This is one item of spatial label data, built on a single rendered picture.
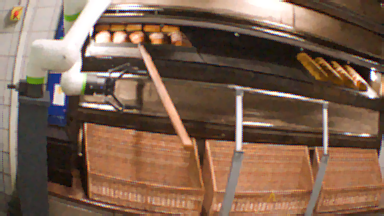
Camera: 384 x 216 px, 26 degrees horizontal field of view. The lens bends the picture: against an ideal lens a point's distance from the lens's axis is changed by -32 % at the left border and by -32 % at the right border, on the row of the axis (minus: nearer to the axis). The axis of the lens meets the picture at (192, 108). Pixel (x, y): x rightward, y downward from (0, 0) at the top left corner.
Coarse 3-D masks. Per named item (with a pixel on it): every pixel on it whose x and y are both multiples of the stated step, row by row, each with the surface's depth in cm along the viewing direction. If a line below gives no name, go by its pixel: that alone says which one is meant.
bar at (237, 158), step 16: (128, 80) 478; (144, 80) 479; (176, 80) 481; (192, 80) 482; (240, 96) 484; (272, 96) 487; (288, 96) 488; (304, 96) 491; (240, 112) 480; (240, 128) 476; (240, 144) 471; (240, 160) 468; (320, 176) 476; (224, 192) 474; (224, 208) 473
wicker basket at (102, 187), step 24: (96, 144) 515; (120, 144) 517; (168, 144) 521; (192, 144) 520; (96, 168) 514; (120, 168) 517; (144, 168) 519; (168, 168) 521; (192, 168) 515; (96, 192) 475; (120, 192) 500; (144, 192) 478; (168, 192) 518; (192, 192) 480
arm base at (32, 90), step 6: (12, 84) 393; (18, 84) 393; (24, 84) 393; (30, 84) 392; (36, 84) 392; (42, 84) 395; (18, 90) 392; (24, 90) 393; (30, 90) 392; (36, 90) 393; (42, 90) 396; (30, 96) 392; (36, 96) 392; (42, 96) 395
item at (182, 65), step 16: (96, 64) 512; (112, 64) 513; (144, 64) 515; (160, 64) 516; (176, 64) 517; (192, 64) 518; (208, 64) 522; (256, 80) 523; (272, 80) 524; (288, 80) 525; (336, 96) 531; (352, 96) 532; (368, 96) 535
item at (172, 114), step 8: (144, 48) 526; (144, 56) 509; (152, 64) 488; (152, 72) 473; (160, 80) 459; (160, 88) 444; (160, 96) 436; (168, 104) 419; (168, 112) 412; (176, 112) 410; (176, 120) 398; (176, 128) 390; (184, 136) 378; (184, 144) 371
